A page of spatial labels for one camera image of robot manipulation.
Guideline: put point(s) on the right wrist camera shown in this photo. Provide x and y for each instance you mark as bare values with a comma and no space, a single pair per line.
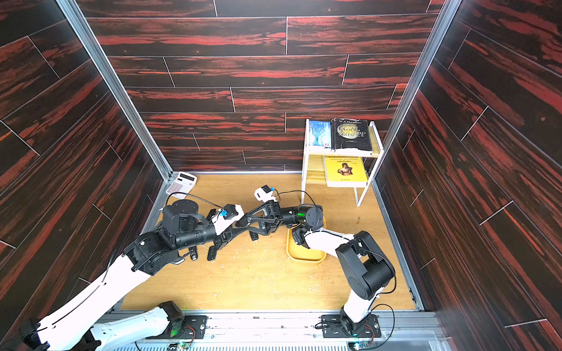
265,194

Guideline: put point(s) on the white calculator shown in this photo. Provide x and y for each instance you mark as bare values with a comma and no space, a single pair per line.
182,185

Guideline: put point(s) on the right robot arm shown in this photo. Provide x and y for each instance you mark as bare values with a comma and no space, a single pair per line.
367,269

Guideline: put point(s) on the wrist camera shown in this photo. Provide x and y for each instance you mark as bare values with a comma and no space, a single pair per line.
265,194
225,217

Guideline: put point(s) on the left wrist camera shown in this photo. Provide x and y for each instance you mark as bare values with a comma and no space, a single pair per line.
225,217

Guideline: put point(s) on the black hardcover book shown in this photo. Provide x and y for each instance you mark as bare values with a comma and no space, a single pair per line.
351,135

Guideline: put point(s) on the blue white book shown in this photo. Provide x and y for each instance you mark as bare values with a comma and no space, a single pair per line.
320,134

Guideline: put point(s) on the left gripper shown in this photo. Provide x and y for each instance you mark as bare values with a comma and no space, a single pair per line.
225,237

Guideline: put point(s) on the yellow storage tray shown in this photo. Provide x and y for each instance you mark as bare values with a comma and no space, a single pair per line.
297,248

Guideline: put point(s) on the yellow paperback book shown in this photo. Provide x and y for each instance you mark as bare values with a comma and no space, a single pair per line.
345,171

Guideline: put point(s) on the white wire shelf rack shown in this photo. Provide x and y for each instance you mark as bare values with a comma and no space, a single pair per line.
341,153

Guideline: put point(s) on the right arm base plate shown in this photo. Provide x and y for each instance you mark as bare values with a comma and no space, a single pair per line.
336,326

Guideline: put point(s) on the black car key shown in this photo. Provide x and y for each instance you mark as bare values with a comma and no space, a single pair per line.
254,235
193,253
212,253

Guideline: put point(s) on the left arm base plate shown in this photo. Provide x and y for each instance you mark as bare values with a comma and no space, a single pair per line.
190,327

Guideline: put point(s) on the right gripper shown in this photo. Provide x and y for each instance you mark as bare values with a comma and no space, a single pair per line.
272,215

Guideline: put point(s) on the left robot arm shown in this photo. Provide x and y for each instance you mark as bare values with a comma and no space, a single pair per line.
75,326

